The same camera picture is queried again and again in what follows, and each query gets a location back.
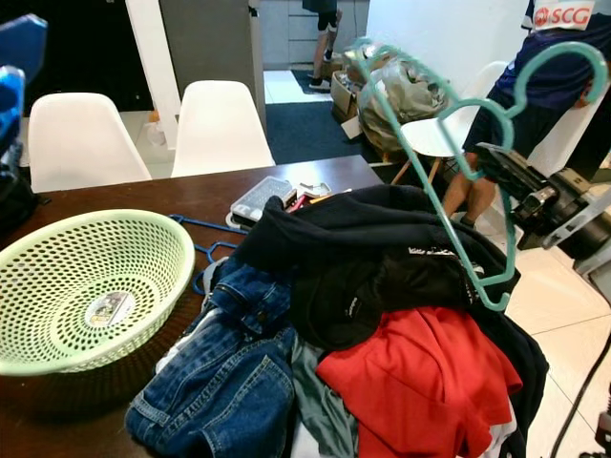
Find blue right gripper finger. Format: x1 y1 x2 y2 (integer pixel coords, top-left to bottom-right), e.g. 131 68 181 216
0 13 50 89
0 65 28 154

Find grey green garment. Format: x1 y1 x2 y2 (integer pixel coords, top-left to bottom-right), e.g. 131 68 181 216
286 336 354 458

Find red shirt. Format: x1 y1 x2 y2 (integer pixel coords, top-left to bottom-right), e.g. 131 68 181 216
315 305 526 458

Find brown cardboard box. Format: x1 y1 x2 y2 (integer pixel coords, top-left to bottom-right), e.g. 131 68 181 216
329 43 378 120

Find light green perforated basket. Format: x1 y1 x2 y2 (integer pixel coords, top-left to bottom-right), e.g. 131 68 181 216
0 208 198 379

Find black hooded jacket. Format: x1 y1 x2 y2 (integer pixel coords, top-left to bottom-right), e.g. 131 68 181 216
234 183 551 458

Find white plastic chair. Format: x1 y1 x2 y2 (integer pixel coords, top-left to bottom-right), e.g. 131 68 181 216
398 60 509 187
172 80 275 178
525 84 611 182
27 92 126 194

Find person in navy sportswear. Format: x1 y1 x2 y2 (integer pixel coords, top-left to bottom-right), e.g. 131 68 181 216
452 0 611 230

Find blue denim jeans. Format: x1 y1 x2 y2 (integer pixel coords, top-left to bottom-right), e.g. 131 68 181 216
124 256 297 458

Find blue thin plastic hanger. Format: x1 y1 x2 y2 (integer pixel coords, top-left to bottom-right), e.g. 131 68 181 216
167 215 249 297

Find olive green plastic bag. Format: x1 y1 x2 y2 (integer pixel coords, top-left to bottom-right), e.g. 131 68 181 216
358 57 450 161

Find small printed sticker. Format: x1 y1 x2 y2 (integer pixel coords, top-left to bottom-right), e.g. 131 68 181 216
83 290 137 329

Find person in dark shorts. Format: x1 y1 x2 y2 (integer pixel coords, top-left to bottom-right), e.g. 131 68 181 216
301 0 342 94

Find teal green plastic hanger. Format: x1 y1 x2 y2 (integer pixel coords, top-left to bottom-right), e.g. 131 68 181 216
353 38 610 313

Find clear plastic organizer box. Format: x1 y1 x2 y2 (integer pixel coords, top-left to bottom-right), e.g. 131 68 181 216
229 177 297 230

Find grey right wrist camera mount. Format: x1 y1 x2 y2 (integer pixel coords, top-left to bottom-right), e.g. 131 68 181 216
539 186 611 280

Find yellow orange packet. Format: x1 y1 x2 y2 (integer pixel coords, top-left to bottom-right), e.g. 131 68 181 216
310 187 354 206

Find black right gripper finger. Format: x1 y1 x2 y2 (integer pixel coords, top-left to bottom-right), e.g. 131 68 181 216
487 170 531 216
477 143 540 192

